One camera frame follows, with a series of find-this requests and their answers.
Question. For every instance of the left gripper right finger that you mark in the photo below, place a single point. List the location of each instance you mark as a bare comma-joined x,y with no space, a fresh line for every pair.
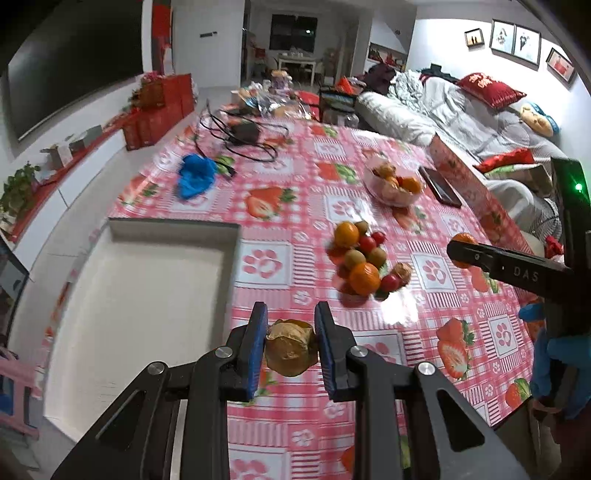
411,422

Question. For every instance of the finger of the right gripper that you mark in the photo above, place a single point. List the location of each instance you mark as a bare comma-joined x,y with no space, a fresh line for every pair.
530,273

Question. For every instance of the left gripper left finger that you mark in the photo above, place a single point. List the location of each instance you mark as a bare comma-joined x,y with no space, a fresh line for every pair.
134,437

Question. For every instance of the red cherry tomato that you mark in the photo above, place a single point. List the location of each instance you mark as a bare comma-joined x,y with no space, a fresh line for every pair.
390,283
367,244
379,237

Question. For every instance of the brown kiwi fruit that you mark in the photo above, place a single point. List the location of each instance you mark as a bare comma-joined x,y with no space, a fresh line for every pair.
377,257
352,258
363,227

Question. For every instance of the black smartphone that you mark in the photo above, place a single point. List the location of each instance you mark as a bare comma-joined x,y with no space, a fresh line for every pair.
440,187

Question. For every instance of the white tray box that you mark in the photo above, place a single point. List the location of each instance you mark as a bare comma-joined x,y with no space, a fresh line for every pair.
149,290

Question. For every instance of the yellow blue plush pillow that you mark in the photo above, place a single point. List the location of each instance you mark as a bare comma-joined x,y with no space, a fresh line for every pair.
538,120

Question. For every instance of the glass fruit bowl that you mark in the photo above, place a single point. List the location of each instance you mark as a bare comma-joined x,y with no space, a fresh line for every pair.
390,184

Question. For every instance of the red embroidered cushion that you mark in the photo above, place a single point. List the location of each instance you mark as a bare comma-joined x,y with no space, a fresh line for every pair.
495,94

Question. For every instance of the red strawberry tablecloth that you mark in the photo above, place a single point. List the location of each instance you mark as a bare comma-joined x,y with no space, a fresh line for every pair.
287,259

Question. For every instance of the grey sofa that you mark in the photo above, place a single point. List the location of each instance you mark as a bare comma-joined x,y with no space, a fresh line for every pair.
415,111

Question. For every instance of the blue crumpled glove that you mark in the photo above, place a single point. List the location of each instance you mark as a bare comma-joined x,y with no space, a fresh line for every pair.
195,176

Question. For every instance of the green potted plant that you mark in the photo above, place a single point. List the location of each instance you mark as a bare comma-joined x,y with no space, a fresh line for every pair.
18,192

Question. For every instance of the red gift boxes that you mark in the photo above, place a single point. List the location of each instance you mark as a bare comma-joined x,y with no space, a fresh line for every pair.
158,105

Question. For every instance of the black television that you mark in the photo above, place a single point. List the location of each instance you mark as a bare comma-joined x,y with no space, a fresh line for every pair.
80,48

